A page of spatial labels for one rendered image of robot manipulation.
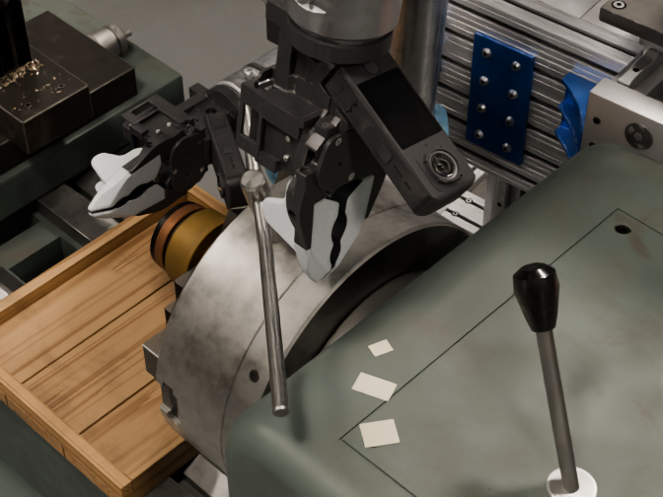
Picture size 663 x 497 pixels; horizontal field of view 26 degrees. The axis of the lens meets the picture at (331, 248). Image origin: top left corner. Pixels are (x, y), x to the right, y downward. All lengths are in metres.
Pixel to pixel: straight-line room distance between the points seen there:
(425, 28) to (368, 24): 0.61
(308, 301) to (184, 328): 0.12
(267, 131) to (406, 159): 0.12
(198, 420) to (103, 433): 0.28
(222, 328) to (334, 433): 0.21
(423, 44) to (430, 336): 0.49
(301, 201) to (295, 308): 0.25
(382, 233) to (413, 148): 0.31
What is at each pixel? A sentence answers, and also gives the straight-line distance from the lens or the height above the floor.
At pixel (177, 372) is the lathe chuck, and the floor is 1.13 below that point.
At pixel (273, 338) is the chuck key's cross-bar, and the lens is 1.07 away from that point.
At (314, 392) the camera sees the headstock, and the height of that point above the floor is 1.25.
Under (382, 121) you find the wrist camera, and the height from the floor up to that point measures 1.51.
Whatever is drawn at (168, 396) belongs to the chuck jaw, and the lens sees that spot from 1.33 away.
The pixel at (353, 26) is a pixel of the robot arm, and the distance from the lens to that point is 0.92.
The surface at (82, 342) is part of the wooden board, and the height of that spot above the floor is 0.88.
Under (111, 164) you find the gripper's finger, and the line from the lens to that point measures 1.53.
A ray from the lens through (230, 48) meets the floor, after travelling 3.50.
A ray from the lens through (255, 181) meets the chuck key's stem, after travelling 1.18.
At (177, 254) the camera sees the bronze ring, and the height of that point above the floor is 1.10.
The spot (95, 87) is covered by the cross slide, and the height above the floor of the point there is 0.97.
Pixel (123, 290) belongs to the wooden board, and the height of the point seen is 0.89.
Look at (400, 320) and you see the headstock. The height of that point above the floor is 1.25.
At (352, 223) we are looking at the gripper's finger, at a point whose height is 1.38.
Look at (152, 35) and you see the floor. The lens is 3.56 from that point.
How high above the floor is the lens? 2.11
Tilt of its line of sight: 45 degrees down
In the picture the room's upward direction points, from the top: straight up
